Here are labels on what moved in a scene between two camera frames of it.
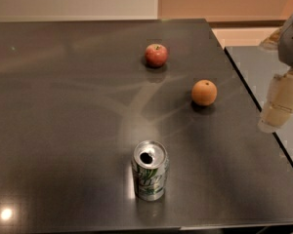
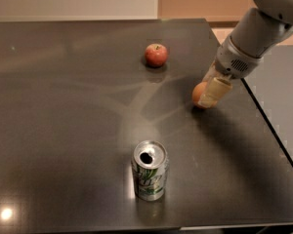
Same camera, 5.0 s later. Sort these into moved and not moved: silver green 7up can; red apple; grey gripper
Moved: grey gripper
Not moved: silver green 7up can; red apple
